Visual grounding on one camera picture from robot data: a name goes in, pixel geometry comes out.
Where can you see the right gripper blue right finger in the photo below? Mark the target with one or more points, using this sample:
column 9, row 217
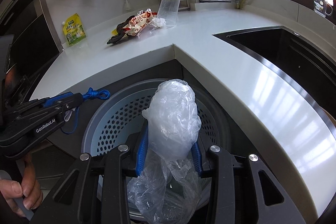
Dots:
column 197, row 158

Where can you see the black kitchen sink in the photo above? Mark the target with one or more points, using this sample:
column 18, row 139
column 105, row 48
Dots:
column 296, row 60

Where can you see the yellow seasoning pouch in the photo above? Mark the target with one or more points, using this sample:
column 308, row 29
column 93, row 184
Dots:
column 73, row 30

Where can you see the dark grey rag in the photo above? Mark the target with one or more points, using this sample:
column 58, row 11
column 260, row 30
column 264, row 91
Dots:
column 120, row 32

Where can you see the clear plastic cup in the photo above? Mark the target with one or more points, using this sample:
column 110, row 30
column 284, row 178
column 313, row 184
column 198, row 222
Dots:
column 168, row 9

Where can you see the white tissue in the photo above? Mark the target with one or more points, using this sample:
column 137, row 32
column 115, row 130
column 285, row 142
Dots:
column 158, row 22

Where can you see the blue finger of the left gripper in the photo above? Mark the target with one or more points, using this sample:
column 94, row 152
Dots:
column 49, row 102

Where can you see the clear plastic bag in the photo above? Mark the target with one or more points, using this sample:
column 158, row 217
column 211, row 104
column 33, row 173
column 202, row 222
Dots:
column 168, row 189

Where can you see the red white snack wrapper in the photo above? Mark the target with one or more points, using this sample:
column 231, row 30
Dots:
column 135, row 24

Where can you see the person's left hand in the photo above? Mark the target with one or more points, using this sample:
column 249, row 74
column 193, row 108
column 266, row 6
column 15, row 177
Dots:
column 29, row 188

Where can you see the grey perforated trash bin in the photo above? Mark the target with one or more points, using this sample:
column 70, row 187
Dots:
column 121, row 115

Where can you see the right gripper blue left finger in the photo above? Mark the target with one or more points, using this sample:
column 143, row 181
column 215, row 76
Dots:
column 140, row 149

